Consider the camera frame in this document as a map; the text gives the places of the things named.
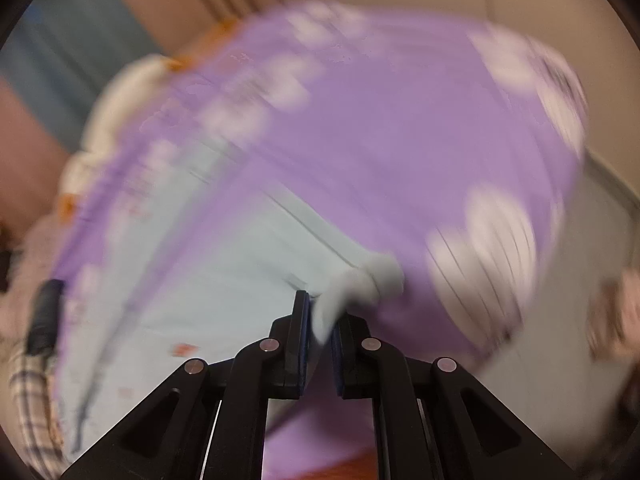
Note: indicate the dark folded jeans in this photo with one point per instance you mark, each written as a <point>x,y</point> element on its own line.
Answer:
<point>43,330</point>

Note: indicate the purple floral bedsheet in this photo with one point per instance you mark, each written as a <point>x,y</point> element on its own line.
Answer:
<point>452,145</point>

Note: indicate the white goose plush toy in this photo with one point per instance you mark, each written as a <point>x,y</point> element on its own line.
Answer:
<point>123,97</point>

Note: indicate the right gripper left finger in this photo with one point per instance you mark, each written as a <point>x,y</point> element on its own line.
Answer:
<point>269,376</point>

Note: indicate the blue curtain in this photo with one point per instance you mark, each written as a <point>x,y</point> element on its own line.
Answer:
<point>62,53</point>

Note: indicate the light blue denim pants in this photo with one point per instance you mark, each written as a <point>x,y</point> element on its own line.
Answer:
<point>197,262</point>

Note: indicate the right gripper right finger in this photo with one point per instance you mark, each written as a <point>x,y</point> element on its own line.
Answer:
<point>370,369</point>

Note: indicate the plaid cloth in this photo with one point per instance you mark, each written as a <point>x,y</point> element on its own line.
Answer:
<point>39,437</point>

